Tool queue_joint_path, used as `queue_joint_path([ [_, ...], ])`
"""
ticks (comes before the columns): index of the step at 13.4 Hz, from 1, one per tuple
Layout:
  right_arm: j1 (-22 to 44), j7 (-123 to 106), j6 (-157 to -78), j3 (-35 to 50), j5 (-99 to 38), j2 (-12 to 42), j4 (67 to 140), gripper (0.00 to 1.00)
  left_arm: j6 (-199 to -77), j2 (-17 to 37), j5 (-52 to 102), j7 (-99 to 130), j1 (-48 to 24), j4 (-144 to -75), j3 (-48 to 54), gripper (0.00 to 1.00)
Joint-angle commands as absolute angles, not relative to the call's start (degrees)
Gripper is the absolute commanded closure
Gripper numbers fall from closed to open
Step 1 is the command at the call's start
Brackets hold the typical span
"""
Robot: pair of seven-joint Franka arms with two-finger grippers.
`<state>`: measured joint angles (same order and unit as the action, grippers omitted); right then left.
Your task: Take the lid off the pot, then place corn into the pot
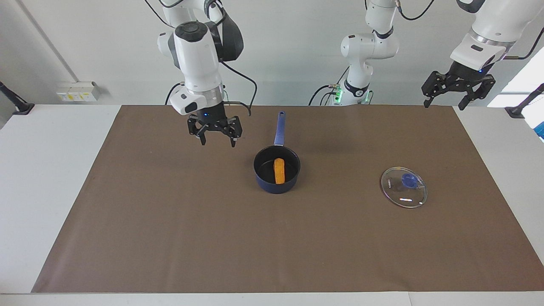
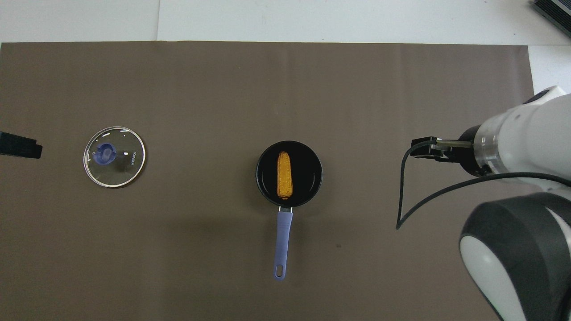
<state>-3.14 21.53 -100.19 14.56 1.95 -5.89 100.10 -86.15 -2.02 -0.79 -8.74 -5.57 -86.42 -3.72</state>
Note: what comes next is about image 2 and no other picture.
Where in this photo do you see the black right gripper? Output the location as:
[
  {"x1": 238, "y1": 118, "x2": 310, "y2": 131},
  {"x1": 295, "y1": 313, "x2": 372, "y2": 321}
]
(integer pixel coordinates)
[{"x1": 410, "y1": 126, "x2": 487, "y2": 176}]

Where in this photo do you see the glass lid with blue knob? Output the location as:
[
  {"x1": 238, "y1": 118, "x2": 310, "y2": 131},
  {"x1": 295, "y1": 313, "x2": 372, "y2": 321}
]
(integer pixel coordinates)
[{"x1": 83, "y1": 126, "x2": 147, "y2": 188}]

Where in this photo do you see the yellow corn cob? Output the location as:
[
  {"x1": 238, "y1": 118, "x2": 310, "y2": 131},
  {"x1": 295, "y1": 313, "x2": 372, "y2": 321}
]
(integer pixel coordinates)
[{"x1": 277, "y1": 151, "x2": 295, "y2": 200}]

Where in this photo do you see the brown table mat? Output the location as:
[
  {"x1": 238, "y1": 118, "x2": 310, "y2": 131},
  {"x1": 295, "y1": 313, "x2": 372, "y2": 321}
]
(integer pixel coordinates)
[{"x1": 0, "y1": 41, "x2": 559, "y2": 321}]

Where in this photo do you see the dark grey ribbed device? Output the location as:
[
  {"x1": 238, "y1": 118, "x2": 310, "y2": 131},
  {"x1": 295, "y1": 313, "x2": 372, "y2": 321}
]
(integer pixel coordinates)
[{"x1": 530, "y1": 0, "x2": 571, "y2": 38}]

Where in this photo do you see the blue saucepan with long handle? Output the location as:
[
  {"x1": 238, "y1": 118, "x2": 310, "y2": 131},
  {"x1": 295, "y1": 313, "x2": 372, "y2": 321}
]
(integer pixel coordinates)
[{"x1": 256, "y1": 140, "x2": 323, "y2": 281}]

